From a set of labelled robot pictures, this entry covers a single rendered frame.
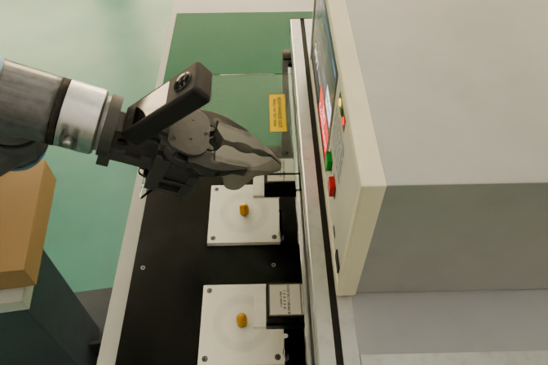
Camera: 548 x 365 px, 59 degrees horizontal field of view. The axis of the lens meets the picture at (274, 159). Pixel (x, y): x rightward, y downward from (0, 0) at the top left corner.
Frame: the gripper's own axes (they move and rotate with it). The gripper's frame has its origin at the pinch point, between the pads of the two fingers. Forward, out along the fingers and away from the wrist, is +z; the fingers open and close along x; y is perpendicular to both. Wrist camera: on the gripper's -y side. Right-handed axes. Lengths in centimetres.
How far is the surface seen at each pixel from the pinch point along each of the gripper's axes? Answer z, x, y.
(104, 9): -40, -230, 149
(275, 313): 13.3, 6.0, 28.4
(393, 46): 6.5, -4.8, -17.3
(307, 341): 9.6, 17.0, 11.6
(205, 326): 6.0, 4.1, 42.0
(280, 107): 6.6, -22.5, 10.4
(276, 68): 21, -74, 38
